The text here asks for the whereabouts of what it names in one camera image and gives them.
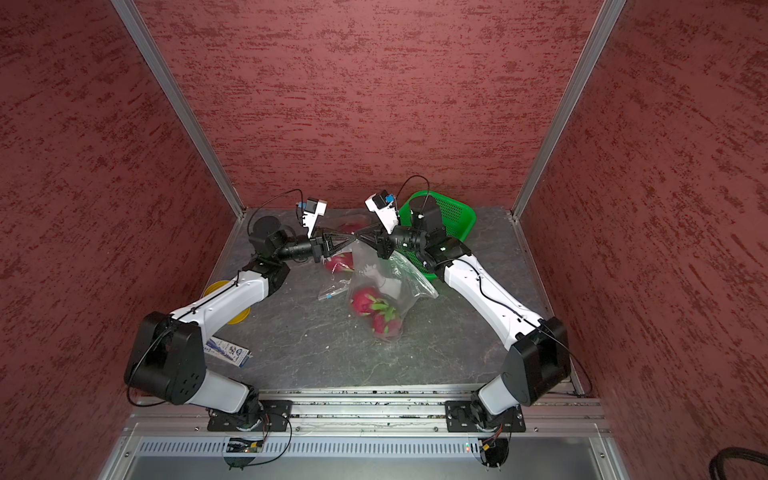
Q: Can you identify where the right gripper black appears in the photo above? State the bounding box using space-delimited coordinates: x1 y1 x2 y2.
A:
356 218 427 259

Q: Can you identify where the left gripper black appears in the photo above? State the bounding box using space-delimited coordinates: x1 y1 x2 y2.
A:
276 225 356 264

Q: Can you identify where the clear zip-top bag front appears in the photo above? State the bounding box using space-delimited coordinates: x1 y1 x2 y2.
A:
347 241 439 341

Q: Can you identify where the clear zip-top bag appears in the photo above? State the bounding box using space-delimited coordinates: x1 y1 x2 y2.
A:
317 214 370 301
347 241 439 341

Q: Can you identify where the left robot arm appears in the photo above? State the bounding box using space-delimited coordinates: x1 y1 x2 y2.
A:
124 216 355 431

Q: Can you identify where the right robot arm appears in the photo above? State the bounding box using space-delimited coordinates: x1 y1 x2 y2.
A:
357 190 571 431

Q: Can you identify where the clear zip-top bag rear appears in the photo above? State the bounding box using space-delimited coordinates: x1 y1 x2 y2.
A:
317 214 370 301

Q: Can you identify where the rear bag lower dragon fruit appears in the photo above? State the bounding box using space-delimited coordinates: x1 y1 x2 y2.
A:
323 252 355 274

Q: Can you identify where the green plastic basket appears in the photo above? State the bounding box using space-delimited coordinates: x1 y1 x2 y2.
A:
397 191 477 280

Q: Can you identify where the yellow cup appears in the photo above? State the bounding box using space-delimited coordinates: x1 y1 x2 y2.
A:
203 280 253 331

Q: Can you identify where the small printed packet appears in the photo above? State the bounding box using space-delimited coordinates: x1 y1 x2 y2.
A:
203 337 251 368

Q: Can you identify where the left corner aluminium profile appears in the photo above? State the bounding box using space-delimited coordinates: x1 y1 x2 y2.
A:
111 0 246 220

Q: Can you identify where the corner aluminium profile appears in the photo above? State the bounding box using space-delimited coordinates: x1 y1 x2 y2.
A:
111 0 246 220
511 0 626 223

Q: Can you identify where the right corner aluminium profile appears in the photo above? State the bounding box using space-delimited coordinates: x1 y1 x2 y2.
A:
511 0 626 223

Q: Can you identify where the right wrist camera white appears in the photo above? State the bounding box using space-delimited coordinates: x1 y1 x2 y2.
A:
365 190 399 234

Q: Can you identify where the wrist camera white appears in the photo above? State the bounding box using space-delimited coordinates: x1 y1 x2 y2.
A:
297 198 327 237
365 190 399 234

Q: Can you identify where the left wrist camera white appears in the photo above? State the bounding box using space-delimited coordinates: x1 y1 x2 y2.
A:
297 198 327 237

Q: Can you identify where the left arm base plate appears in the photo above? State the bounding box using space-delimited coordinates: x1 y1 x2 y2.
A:
207 400 293 434

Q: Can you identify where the aluminium rail frame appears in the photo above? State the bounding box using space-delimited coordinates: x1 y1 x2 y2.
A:
100 384 629 479

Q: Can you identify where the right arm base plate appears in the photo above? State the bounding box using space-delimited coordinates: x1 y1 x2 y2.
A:
444 400 526 434

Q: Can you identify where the black cable coil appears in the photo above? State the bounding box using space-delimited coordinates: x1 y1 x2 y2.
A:
709 446 768 480

